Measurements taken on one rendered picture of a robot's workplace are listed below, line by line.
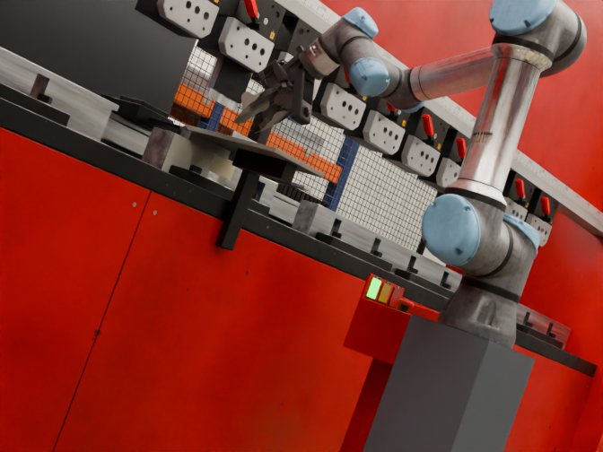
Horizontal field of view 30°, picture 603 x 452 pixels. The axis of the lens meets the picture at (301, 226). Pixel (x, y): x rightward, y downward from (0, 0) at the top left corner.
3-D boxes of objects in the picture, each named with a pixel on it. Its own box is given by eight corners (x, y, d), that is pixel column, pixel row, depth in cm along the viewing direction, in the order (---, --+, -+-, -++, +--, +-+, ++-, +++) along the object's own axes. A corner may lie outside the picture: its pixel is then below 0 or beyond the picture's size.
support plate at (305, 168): (274, 152, 229) (275, 147, 229) (186, 129, 246) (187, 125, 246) (323, 178, 243) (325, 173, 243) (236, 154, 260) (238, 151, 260)
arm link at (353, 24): (365, 24, 231) (352, -3, 236) (326, 57, 235) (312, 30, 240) (386, 40, 237) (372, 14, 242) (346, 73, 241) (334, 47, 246)
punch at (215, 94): (209, 97, 250) (224, 56, 250) (203, 95, 251) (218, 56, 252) (237, 112, 258) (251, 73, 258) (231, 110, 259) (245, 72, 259)
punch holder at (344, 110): (323, 113, 275) (346, 50, 276) (298, 107, 281) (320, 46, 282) (356, 133, 287) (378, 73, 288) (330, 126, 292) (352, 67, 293)
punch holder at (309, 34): (275, 83, 260) (300, 17, 261) (249, 78, 265) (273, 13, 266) (312, 106, 272) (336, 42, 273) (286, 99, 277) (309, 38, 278)
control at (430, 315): (401, 369, 251) (429, 292, 252) (342, 345, 259) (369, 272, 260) (435, 378, 268) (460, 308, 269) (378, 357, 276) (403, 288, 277)
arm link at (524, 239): (533, 302, 214) (556, 235, 215) (496, 285, 204) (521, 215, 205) (482, 287, 222) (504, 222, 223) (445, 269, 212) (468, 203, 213)
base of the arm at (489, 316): (526, 355, 214) (543, 306, 214) (486, 339, 202) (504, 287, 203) (462, 333, 224) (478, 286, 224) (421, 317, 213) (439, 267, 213)
